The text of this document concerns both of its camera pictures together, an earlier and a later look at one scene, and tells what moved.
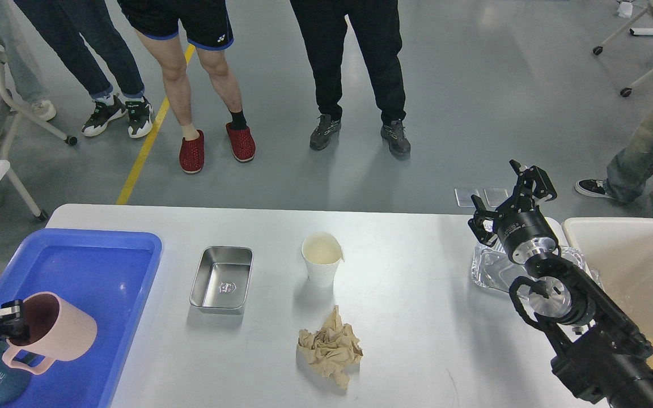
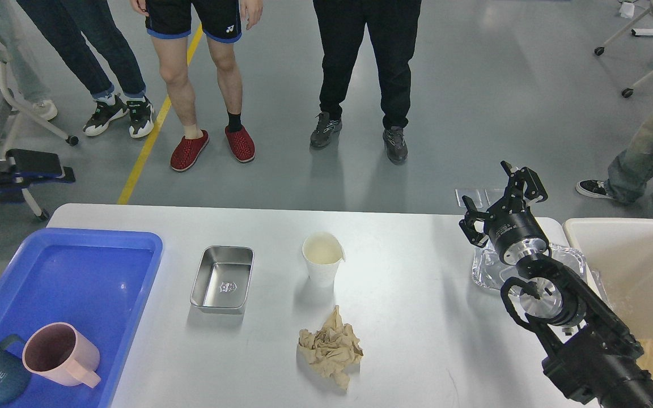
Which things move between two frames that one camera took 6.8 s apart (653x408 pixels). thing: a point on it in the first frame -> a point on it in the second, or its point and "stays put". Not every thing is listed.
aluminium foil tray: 492,268 stays put
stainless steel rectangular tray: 221,279 stays put
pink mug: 56,330 -> 58,352
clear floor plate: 463,196 stays put
